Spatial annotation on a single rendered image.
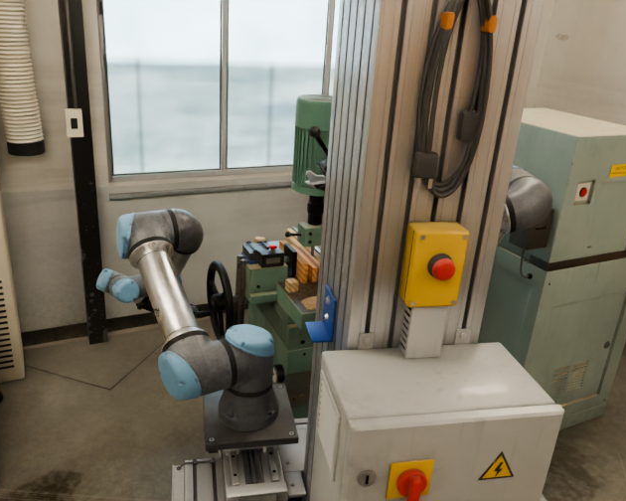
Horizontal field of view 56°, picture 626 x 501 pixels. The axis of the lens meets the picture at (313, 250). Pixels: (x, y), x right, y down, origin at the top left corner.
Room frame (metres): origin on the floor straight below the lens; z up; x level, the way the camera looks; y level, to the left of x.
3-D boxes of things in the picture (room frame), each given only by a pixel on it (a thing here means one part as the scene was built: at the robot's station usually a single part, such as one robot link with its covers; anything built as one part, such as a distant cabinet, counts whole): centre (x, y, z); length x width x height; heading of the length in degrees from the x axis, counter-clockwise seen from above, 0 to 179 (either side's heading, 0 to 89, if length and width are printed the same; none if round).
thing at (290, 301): (1.90, 0.09, 0.87); 0.61 x 0.30 x 0.06; 25
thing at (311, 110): (1.96, 0.00, 1.35); 0.18 x 0.18 x 0.31
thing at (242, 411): (1.22, 0.13, 0.87); 0.15 x 0.15 x 0.10
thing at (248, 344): (1.22, 0.14, 0.98); 0.13 x 0.12 x 0.14; 123
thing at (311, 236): (1.96, -0.02, 1.03); 0.14 x 0.07 x 0.09; 115
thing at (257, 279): (1.86, 0.17, 0.92); 0.15 x 0.13 x 0.09; 25
